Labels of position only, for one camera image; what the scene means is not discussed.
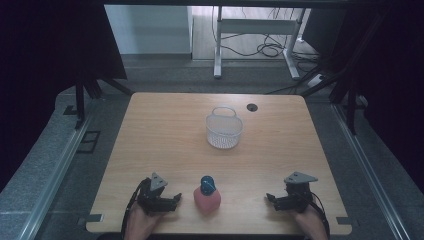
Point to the white power strip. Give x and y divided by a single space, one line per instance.
315 80

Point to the black floor frame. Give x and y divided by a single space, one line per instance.
89 142

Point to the black metal stand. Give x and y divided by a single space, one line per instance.
80 100
350 106

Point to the pink bottle with blue cap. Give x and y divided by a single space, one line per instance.
207 198

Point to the aluminium floor rail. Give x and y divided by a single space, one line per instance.
366 173
56 180

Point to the person's right hand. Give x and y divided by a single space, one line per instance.
310 218

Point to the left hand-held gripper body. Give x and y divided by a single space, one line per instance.
154 200

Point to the black curtain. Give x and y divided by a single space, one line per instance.
50 60
396 83

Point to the black floor bracket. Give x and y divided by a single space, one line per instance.
70 110

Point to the person's left hand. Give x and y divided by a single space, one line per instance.
141 218

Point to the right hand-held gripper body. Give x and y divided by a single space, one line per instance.
298 195

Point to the white metal desk frame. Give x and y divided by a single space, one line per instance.
256 26

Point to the white mesh basket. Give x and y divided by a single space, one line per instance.
224 130

